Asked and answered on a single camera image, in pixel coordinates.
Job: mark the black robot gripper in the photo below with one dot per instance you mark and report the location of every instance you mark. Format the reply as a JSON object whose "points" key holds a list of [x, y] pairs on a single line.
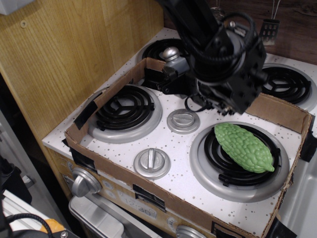
{"points": [[225, 74]]}

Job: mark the grey pepper shaker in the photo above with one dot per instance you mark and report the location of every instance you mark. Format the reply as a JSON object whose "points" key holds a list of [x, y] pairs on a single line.
{"points": [[172, 57]]}

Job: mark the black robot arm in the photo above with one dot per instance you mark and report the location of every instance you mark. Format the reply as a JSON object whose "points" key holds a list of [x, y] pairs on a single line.
{"points": [[197, 17]]}

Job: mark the back left black burner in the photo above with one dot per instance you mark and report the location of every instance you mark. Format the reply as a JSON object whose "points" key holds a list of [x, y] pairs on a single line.
{"points": [[155, 49]]}

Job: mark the black burner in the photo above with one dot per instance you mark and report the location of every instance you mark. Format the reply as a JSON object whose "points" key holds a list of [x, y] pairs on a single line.
{"points": [[155, 49], [291, 85], [219, 174], [134, 112]]}

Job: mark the upper silver stovetop knob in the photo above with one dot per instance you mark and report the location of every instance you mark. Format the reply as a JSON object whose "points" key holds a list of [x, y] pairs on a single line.
{"points": [[182, 121]]}

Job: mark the silver stovetop knob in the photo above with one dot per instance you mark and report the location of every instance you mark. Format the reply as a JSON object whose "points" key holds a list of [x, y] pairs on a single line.
{"points": [[152, 163], [182, 121]]}

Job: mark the front left black burner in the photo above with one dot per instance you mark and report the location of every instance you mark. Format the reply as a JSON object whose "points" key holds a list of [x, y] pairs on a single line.
{"points": [[134, 112]]}

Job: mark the lower silver stovetop knob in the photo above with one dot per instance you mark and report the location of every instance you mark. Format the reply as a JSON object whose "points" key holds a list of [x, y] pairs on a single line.
{"points": [[152, 163]]}

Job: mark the hanging silver slotted spatula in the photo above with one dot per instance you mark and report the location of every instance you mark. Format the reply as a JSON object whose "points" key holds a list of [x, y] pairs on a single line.
{"points": [[270, 26]]}

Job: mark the front right black burner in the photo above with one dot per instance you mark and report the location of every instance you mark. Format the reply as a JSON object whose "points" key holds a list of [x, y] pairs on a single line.
{"points": [[219, 174]]}

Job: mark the green bitter melon toy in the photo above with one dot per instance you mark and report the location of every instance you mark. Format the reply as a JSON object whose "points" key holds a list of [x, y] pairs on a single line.
{"points": [[244, 148]]}

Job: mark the back right black burner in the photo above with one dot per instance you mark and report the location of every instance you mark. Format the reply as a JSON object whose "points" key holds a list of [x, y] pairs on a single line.
{"points": [[291, 85]]}

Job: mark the brown cardboard tray border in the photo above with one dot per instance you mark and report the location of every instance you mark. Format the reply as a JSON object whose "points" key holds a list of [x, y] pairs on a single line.
{"points": [[178, 198]]}

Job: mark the silver front panel knob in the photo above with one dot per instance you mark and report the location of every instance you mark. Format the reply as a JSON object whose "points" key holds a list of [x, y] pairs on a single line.
{"points": [[84, 183]]}

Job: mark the orange object bottom left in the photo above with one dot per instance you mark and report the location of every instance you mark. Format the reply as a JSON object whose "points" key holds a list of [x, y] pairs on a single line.
{"points": [[54, 225]]}

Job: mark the silver oven door handle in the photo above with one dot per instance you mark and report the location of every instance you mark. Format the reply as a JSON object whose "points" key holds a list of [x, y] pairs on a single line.
{"points": [[106, 220]]}

